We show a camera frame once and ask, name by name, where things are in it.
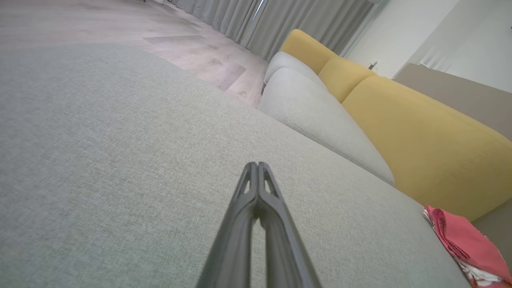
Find large grey sofa seat cushion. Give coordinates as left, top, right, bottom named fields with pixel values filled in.
left=0, top=43, right=473, bottom=288

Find grey pleated curtain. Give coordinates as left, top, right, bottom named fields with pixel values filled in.
left=171, top=0, right=262, bottom=44
left=248, top=0, right=377, bottom=63

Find white slatted railing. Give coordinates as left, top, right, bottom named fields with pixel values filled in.
left=419, top=45, right=449, bottom=73

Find red shorts with white band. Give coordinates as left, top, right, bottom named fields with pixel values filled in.
left=460, top=260, right=505, bottom=288

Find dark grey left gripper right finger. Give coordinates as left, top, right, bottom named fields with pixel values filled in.
left=258, top=162, right=323, bottom=288

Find small yellow sofa backrest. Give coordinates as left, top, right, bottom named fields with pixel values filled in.
left=318, top=56, right=377, bottom=103

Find medium grey sofa seat cushion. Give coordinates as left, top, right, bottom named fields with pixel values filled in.
left=258, top=67, right=396, bottom=187

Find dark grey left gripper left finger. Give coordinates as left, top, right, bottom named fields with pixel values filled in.
left=195, top=162, right=261, bottom=288

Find red jersey with white sleeves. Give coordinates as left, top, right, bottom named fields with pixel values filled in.
left=423, top=205, right=512, bottom=285

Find beige partition panel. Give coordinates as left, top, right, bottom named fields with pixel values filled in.
left=394, top=63, right=512, bottom=141

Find large yellow sofa backrest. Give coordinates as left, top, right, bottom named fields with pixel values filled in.
left=342, top=75, right=512, bottom=222

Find yellow sofa armrest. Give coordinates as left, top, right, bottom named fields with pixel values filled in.
left=280, top=28, right=338, bottom=75

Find small grey sofa seat cushion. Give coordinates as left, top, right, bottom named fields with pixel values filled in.
left=263, top=51, right=329, bottom=91

